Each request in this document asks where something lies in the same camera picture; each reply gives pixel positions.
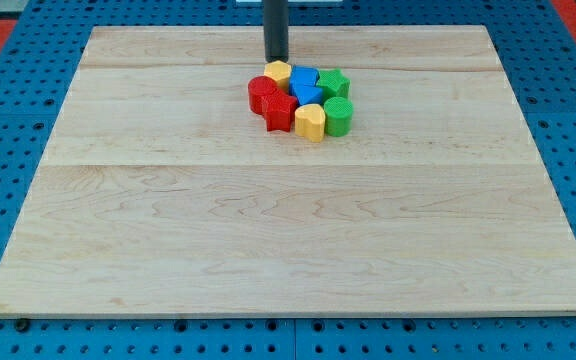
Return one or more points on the yellow heart block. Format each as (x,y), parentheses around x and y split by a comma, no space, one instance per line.
(310,122)

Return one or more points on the light wooden board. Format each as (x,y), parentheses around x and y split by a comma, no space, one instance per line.
(160,195)

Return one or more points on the blue triangle block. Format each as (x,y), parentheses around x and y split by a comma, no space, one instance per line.
(306,94)

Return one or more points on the red star block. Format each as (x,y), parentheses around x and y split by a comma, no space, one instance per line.
(278,111)

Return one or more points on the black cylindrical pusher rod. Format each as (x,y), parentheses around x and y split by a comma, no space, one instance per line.
(275,26)

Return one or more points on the blue perforated base panel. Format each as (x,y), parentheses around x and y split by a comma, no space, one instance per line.
(37,65)

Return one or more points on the red cylinder block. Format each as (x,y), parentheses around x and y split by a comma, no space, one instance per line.
(258,88)

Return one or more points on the green star block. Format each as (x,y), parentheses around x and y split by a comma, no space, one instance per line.
(333,83)

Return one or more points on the yellow hexagon block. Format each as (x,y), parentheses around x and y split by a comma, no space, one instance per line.
(280,72)

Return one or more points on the blue cube block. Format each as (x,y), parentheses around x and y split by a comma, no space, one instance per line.
(301,75)

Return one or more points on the green cylinder block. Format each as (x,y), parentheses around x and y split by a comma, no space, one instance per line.
(339,112)

